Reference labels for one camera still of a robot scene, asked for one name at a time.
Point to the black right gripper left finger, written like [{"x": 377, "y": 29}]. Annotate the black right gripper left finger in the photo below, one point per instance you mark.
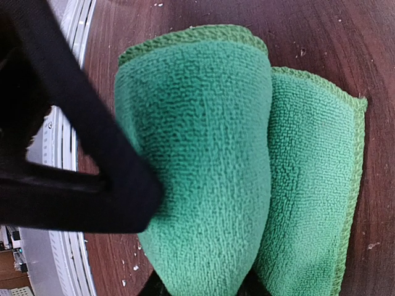
[{"x": 154, "y": 287}]

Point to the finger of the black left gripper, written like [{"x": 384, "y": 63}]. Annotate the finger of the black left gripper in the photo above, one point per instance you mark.
[{"x": 105, "y": 187}]

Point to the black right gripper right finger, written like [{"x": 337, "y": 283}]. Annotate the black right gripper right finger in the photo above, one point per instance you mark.
[{"x": 252, "y": 286}]

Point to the green microfibre towel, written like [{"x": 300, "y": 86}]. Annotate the green microfibre towel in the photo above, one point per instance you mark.
[{"x": 261, "y": 165}]

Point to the aluminium front rail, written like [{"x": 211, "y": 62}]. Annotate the aluminium front rail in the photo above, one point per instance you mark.
[{"x": 57, "y": 259}]

